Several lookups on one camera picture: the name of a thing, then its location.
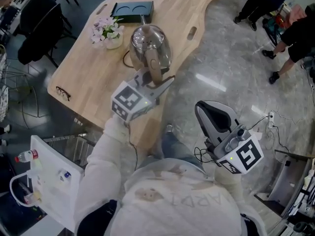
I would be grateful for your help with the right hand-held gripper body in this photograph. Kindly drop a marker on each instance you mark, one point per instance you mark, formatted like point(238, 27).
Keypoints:
point(242, 151)

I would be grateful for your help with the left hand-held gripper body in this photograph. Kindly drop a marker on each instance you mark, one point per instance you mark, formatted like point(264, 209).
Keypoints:
point(128, 99)

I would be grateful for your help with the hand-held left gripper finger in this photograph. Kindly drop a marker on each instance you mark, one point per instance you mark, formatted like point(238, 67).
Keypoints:
point(162, 86)
point(144, 76)

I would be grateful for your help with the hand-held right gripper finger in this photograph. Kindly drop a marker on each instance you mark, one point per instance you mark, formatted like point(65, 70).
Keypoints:
point(201, 120)
point(230, 115)

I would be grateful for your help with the stainless steel electric kettle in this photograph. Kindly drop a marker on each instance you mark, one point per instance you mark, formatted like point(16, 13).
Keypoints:
point(147, 42)

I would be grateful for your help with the person's right forearm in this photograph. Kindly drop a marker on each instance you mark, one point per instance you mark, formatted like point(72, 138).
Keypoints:
point(229, 183)

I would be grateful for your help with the person's left forearm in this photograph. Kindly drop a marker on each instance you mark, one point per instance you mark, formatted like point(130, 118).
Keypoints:
point(103, 171)

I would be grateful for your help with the black kettle base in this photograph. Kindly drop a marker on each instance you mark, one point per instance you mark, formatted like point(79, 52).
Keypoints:
point(165, 70)

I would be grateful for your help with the person's jeans leg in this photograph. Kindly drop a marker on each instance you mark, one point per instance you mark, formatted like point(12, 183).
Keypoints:
point(176, 146)

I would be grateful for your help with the white power strip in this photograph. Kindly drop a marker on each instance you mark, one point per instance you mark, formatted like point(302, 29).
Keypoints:
point(270, 119)

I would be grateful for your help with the grey computer case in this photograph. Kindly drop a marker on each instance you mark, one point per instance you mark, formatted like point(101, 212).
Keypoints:
point(285, 178)

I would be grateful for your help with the pink flowers in white pot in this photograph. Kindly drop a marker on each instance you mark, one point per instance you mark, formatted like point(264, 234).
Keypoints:
point(108, 32)

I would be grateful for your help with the black-framed eyeglasses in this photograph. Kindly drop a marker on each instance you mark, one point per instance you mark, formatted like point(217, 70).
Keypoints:
point(63, 93)

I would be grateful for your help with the black tray with round recesses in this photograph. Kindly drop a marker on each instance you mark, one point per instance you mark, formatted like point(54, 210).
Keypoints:
point(133, 10)

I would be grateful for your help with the metal rack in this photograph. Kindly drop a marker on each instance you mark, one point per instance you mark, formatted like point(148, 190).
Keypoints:
point(73, 146)

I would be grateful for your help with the person's white sweater torso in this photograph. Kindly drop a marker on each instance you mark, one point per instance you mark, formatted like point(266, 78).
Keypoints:
point(179, 203)

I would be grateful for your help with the white plastic cart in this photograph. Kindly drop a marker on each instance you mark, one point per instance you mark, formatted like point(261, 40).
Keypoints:
point(56, 185)

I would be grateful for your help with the black office chair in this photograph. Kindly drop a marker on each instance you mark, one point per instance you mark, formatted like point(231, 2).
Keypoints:
point(40, 26)

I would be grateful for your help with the clear water bottle red label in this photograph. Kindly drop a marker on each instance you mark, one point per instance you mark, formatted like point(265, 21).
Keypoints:
point(27, 155)

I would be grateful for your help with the pink cloth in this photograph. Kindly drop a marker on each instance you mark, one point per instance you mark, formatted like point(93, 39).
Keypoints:
point(297, 15)

